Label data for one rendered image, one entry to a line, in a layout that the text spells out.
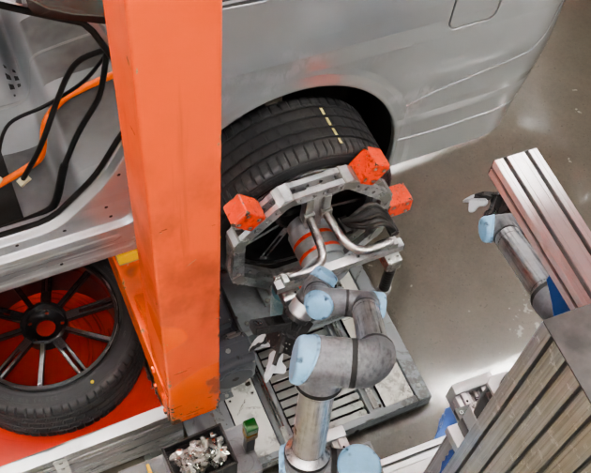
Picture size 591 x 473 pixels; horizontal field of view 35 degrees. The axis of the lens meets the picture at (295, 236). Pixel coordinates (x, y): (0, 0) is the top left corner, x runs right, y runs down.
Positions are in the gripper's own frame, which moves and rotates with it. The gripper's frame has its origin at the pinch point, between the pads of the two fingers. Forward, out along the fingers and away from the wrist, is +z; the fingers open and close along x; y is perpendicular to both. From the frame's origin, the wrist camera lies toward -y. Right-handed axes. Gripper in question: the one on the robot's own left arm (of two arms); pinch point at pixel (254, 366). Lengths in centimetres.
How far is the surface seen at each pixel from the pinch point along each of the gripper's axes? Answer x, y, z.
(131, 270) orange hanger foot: 56, -22, 11
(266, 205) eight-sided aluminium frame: 26.9, -10.3, -37.5
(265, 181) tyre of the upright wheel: 28, -15, -43
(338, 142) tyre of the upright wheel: 31, 1, -63
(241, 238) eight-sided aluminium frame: 26.6, -11.3, -24.8
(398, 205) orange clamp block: 34, 36, -54
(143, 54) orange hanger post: -57, -97, -76
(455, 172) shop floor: 125, 123, -61
